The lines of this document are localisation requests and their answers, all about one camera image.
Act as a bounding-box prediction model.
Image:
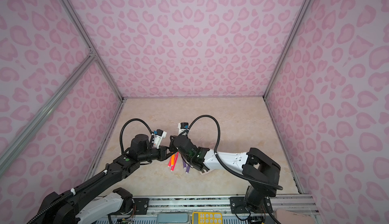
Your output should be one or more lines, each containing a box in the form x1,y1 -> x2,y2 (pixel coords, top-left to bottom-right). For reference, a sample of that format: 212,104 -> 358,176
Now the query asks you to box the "black left camera cable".
27,118 -> 154,224

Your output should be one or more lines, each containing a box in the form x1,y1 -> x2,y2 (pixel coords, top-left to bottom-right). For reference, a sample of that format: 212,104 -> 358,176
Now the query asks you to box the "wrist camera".
153,129 -> 167,149
178,122 -> 190,136

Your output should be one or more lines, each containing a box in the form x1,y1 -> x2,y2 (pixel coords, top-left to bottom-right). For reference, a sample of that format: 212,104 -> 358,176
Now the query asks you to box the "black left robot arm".
28,134 -> 176,224

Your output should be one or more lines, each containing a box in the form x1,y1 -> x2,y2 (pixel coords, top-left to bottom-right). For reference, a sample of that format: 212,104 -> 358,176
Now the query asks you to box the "white pink calculator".
200,169 -> 211,175

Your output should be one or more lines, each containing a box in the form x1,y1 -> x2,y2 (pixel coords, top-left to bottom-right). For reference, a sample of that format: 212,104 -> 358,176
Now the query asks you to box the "grey metal pencil case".
156,212 -> 190,224

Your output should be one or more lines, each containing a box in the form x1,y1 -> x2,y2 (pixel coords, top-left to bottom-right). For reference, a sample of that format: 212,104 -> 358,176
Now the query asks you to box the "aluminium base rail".
91,195 -> 320,224

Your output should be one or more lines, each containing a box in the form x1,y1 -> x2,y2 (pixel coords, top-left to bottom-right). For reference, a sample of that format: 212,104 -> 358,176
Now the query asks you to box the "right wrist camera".
178,122 -> 190,136

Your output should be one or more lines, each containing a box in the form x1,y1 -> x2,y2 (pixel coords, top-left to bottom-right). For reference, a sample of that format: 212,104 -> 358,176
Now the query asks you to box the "yellow calculator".
191,212 -> 223,224

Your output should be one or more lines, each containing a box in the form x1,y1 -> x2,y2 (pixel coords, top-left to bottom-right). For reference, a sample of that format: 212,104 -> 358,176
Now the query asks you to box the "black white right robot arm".
170,135 -> 283,212

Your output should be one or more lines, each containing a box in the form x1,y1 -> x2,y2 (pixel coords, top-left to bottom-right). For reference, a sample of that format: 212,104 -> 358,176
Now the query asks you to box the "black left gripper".
139,143 -> 170,162

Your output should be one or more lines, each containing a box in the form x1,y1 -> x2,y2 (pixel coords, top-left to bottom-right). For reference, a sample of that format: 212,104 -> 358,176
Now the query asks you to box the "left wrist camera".
153,129 -> 167,149

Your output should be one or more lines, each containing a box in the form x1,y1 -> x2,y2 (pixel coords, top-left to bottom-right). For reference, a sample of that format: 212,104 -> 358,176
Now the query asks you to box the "black right camera cable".
185,115 -> 283,191

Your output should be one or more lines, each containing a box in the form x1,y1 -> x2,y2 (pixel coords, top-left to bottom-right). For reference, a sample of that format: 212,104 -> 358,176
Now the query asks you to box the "diagonal aluminium frame bar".
1,52 -> 96,176

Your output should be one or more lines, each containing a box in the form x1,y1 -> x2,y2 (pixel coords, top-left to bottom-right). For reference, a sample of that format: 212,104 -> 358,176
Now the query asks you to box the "black camera cable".
27,118 -> 154,224
185,115 -> 283,191

